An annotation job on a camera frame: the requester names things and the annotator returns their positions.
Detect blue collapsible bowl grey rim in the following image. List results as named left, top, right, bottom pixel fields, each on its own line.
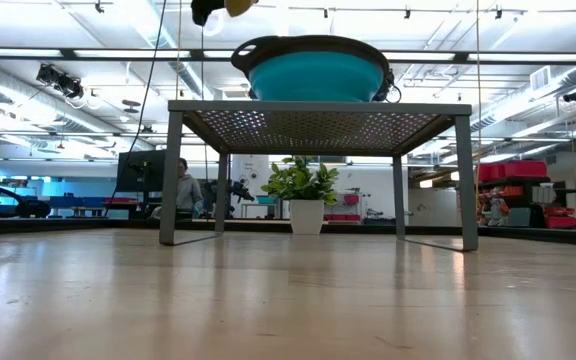
left=229, top=34, right=395, bottom=104

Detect yellow-orange mango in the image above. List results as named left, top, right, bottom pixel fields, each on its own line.
left=224, top=0, right=260, bottom=19

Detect green plant in white pot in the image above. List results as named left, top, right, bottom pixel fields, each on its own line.
left=260, top=154, right=342, bottom=237

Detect grey perforated metal stand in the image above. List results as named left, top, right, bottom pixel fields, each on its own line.
left=158, top=99, right=480, bottom=253

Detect person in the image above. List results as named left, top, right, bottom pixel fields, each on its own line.
left=175, top=157, right=205, bottom=220

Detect black monitor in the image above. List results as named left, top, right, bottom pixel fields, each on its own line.
left=116, top=149, right=167, bottom=194

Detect black shelf unit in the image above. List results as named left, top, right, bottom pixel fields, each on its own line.
left=475, top=174, right=576, bottom=231

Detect low red storage bin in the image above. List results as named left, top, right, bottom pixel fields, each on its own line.
left=544, top=214, right=576, bottom=231

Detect black table frame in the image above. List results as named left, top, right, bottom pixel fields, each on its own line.
left=0, top=215, right=576, bottom=248

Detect black hanging cable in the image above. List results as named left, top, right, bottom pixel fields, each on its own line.
left=103, top=0, right=168, bottom=217

